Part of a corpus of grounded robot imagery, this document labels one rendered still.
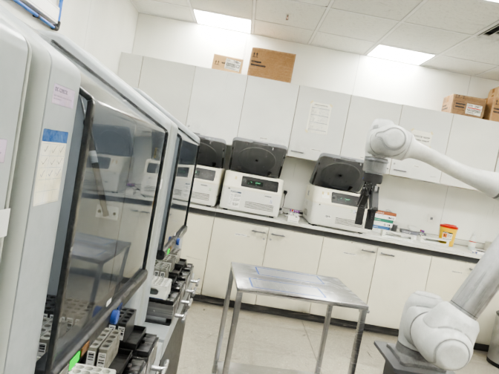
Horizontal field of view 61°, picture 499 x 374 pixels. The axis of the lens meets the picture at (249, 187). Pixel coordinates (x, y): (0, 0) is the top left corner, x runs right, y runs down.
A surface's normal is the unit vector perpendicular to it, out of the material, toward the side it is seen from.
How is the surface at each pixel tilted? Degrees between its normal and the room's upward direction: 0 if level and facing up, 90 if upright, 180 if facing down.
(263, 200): 90
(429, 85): 90
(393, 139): 88
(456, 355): 95
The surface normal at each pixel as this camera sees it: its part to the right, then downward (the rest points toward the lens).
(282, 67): -0.04, 0.05
